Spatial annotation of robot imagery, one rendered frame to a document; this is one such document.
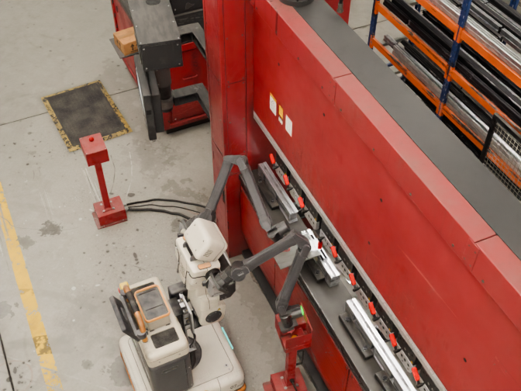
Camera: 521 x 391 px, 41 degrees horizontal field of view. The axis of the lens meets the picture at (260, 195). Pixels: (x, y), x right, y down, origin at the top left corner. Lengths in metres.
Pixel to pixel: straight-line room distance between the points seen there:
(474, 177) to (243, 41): 1.80
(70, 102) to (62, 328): 2.58
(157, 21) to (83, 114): 2.65
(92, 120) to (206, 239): 3.21
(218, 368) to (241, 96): 1.71
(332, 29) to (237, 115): 1.12
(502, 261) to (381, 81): 1.07
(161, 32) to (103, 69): 3.21
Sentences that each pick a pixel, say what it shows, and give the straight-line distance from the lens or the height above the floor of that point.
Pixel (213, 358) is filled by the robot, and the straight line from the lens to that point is 4.54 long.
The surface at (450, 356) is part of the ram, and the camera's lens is 3.09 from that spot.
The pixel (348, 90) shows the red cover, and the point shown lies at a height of 2.30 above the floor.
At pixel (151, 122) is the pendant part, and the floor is 1.39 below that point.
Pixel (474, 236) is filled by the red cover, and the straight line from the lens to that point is 2.60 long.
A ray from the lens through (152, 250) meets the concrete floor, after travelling 5.47.
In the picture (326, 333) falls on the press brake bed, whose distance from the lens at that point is 4.10.
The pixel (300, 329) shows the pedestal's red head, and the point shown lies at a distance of 4.10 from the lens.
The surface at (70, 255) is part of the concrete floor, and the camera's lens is 5.56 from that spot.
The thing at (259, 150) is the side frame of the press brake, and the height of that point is 1.04.
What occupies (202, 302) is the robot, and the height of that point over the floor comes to 0.90.
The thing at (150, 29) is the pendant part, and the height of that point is 1.95.
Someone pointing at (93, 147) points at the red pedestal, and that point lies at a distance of 5.17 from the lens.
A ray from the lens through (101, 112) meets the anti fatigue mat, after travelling 6.75.
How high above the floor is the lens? 4.18
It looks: 46 degrees down
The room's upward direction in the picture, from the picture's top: straight up
